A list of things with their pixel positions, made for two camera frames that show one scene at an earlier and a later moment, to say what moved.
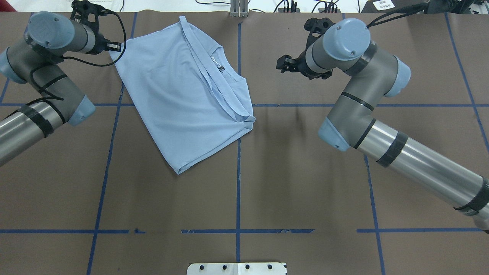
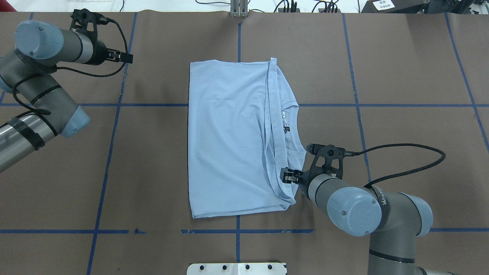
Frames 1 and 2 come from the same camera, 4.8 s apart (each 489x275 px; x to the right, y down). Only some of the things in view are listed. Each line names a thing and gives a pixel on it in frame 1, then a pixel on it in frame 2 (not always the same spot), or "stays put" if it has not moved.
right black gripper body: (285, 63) → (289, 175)
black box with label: (386, 6) stays put
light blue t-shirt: (192, 100) → (243, 128)
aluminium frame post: (238, 8) stays put
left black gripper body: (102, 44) → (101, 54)
